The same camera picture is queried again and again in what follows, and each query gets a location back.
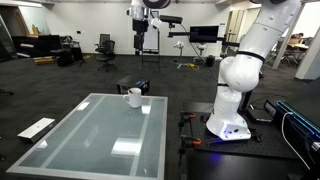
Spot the black bin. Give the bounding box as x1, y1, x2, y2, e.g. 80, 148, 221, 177
205, 54, 216, 68

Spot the black monitor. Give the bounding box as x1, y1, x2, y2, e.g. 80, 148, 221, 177
189, 25, 220, 44

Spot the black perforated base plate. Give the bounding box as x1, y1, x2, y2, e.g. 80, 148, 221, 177
179, 101, 301, 160

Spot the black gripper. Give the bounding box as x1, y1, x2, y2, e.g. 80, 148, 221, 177
132, 18, 150, 52

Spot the black controller with blue stripe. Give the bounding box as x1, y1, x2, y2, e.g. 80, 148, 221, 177
263, 99, 320, 158

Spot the orange black bar clamp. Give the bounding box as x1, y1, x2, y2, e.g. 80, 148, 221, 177
177, 111, 198, 133
177, 134, 203, 168

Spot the black office chair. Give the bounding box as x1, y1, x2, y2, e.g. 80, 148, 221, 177
94, 33, 118, 73

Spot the black camera on boom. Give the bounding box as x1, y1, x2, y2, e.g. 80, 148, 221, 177
159, 14, 184, 25

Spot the yellow box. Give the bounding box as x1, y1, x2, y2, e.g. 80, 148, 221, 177
33, 56, 56, 66

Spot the flat black device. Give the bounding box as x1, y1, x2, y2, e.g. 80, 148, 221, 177
246, 108, 274, 124

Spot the white ceramic mug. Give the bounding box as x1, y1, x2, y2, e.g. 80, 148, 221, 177
122, 87, 143, 109

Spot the white flat box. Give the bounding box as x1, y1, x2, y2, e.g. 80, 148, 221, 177
16, 117, 57, 144

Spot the black box with blue light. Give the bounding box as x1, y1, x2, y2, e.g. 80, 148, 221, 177
116, 73, 151, 96

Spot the white cable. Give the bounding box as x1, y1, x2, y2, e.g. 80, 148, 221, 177
280, 111, 312, 171

